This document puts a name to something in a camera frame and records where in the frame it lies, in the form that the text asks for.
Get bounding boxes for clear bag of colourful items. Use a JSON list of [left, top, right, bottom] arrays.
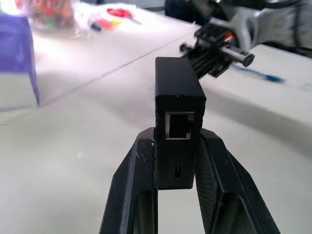
[[14, 0, 82, 32]]

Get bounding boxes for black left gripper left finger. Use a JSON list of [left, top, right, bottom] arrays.
[[99, 127, 159, 234]]

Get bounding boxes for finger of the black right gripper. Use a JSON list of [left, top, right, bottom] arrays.
[[211, 60, 232, 78], [189, 56, 216, 80]]

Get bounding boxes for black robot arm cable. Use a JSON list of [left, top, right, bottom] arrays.
[[262, 0, 312, 12]]

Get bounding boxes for purple plastic box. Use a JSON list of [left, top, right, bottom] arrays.
[[0, 13, 41, 109]]

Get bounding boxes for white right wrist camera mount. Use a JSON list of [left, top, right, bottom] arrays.
[[209, 6, 268, 51]]

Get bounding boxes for colourful markers pack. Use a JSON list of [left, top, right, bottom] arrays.
[[89, 18, 122, 32]]

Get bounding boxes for red scissors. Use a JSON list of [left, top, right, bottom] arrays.
[[106, 7, 143, 25]]

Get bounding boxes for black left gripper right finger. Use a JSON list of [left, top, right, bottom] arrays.
[[193, 128, 281, 234]]

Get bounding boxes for person in dark clothes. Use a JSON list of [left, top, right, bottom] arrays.
[[164, 0, 210, 25]]

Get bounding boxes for small black box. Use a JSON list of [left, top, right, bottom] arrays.
[[155, 57, 207, 190]]

